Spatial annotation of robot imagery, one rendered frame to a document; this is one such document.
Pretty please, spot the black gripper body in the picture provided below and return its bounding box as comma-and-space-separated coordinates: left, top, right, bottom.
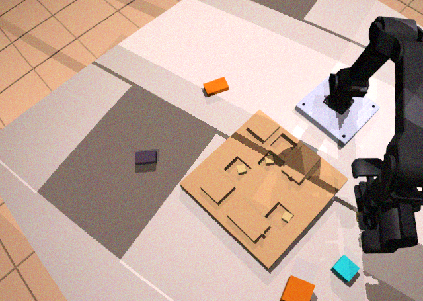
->
351, 157, 398, 254

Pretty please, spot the teal cube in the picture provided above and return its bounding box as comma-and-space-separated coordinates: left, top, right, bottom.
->
331, 255, 360, 283

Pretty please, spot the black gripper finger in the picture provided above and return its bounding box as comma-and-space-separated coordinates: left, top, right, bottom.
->
358, 214, 371, 230
354, 185, 362, 212

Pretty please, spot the tan square puzzle board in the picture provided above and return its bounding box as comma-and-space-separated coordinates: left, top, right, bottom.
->
179, 109, 348, 270

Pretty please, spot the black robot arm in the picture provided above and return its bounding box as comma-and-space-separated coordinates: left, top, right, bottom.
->
323, 16, 423, 249

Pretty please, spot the orange cube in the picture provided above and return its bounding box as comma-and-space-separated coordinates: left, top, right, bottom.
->
279, 275, 315, 301

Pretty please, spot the orange flat panel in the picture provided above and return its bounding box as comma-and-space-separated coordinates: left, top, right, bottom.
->
203, 77, 229, 97

